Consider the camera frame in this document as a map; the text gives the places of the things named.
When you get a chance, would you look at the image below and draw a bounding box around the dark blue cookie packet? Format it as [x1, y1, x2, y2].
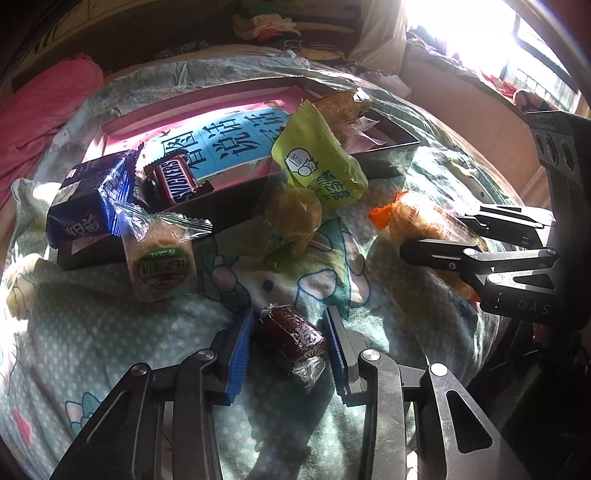
[46, 148, 139, 247]

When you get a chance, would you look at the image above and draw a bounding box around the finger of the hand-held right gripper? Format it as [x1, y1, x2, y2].
[455, 204, 555, 250]
[399, 237, 559, 287]

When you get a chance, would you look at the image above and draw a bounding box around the dark cardboard box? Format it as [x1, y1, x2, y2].
[55, 76, 422, 273]

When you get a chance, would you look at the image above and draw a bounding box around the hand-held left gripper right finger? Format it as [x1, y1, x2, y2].
[322, 305, 522, 480]

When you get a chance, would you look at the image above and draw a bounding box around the green milk snack packet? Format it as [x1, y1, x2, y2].
[270, 99, 370, 213]

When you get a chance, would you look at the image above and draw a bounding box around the clear floss pastry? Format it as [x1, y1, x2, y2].
[311, 88, 384, 148]

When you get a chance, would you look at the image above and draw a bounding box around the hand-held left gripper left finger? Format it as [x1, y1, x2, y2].
[51, 307, 256, 480]

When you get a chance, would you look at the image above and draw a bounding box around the bright window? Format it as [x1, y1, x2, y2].
[402, 0, 583, 107]

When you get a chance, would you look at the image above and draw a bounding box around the dark red roll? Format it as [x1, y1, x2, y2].
[252, 302, 328, 393]

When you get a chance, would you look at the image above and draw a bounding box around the windowsill clothes heap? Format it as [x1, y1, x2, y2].
[406, 25, 555, 112]

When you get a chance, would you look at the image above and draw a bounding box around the pink and blue book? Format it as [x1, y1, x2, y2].
[99, 85, 324, 185]

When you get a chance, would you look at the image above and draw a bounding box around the yellow round pastry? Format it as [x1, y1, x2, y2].
[256, 178, 342, 273]

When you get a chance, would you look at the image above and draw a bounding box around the white crumpled cloth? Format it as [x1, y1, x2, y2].
[369, 71, 411, 97]

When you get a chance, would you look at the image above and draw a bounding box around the pink blanket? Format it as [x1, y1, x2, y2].
[0, 53, 105, 208]

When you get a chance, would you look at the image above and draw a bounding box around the dark grey headboard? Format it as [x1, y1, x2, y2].
[83, 0, 241, 77]

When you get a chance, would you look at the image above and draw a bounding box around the pile of folded clothes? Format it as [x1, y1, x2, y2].
[231, 0, 365, 58]

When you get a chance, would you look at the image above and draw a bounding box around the orange bread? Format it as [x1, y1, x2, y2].
[368, 190, 490, 305]

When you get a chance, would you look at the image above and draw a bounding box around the brown chocolate bar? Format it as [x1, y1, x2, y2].
[143, 154, 204, 207]

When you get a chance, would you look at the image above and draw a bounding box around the beige curtain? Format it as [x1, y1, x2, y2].
[346, 0, 409, 77]

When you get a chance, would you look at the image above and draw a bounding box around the cartoon printed quilt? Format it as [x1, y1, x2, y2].
[0, 48, 509, 480]

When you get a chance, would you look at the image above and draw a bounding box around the round pastry with green label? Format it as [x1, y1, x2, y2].
[113, 202, 214, 303]

